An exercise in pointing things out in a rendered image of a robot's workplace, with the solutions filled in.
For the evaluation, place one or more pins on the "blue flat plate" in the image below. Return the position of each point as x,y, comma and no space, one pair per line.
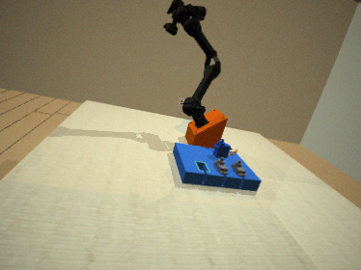
198,166

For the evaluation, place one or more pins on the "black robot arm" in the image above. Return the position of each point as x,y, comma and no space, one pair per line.
192,105

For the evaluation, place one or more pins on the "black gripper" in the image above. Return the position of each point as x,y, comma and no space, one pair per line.
175,9

